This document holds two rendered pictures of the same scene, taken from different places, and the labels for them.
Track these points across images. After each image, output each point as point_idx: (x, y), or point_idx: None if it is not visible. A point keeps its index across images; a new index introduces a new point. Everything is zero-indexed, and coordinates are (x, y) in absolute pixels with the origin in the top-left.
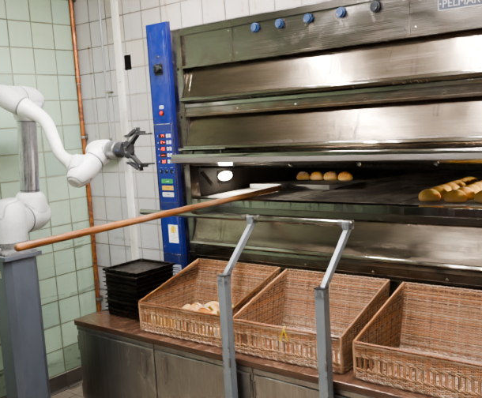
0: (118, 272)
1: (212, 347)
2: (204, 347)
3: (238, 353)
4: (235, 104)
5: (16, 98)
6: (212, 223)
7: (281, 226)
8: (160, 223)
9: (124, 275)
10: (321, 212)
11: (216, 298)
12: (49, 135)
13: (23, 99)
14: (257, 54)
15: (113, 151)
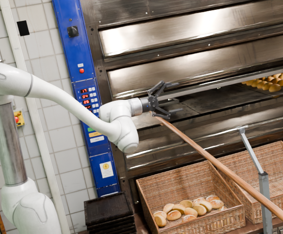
0: (109, 218)
1: (235, 230)
2: (234, 233)
3: (259, 224)
4: (157, 52)
5: (26, 75)
6: (141, 149)
7: (202, 132)
8: (85, 166)
9: (116, 219)
10: (233, 114)
11: (165, 201)
12: (80, 109)
13: (32, 75)
14: (172, 11)
15: (141, 107)
